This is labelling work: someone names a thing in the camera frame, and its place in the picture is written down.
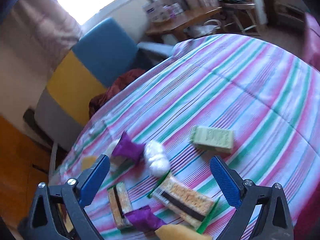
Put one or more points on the wooden side table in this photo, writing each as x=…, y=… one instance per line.
x=182, y=21

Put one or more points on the white plastic bag ball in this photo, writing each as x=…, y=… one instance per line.
x=156, y=159

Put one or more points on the green medicine box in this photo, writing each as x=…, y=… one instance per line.
x=212, y=139

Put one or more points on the yellow sponge block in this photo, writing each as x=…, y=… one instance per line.
x=179, y=232

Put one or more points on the wooden wardrobe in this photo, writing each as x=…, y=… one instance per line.
x=24, y=164

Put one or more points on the tricolour fabric chair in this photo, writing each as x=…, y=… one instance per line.
x=89, y=68

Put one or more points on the white purple carton box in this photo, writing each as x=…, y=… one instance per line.
x=155, y=12

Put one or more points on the long cracker packet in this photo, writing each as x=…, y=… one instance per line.
x=193, y=207

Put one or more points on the rolled beige sock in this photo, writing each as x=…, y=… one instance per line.
x=116, y=153

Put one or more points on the pink patterned curtain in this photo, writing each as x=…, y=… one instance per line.
x=47, y=23

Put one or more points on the purple snack packet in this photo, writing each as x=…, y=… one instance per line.
x=144, y=220
x=134, y=151

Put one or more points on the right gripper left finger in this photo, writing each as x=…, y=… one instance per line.
x=57, y=211

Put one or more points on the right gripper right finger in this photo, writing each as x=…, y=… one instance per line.
x=274, y=220

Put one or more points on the dark red garment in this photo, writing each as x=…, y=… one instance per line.
x=119, y=84

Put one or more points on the striped bed cover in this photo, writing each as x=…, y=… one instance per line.
x=266, y=96

